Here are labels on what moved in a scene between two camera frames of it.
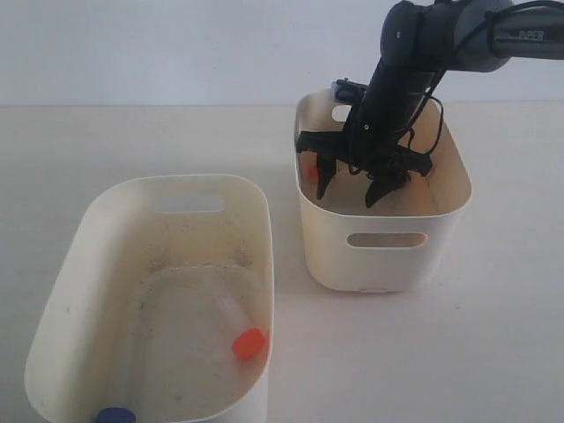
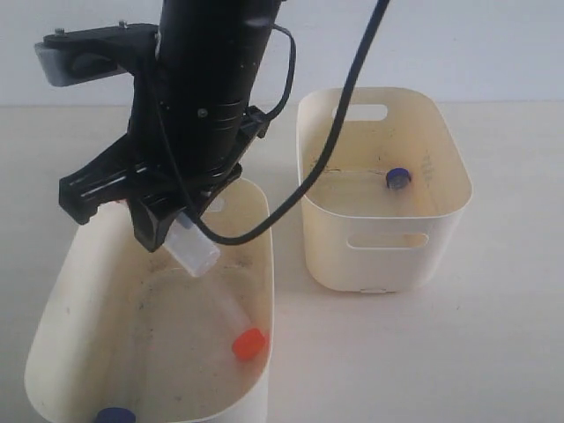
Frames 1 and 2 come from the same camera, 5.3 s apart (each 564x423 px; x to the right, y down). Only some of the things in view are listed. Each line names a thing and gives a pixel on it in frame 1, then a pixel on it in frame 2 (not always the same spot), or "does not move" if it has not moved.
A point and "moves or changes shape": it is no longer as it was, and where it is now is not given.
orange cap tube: [313, 173] moves or changes shape
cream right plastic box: [407, 241] does not move
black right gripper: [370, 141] -> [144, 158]
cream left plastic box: [159, 278] does not move
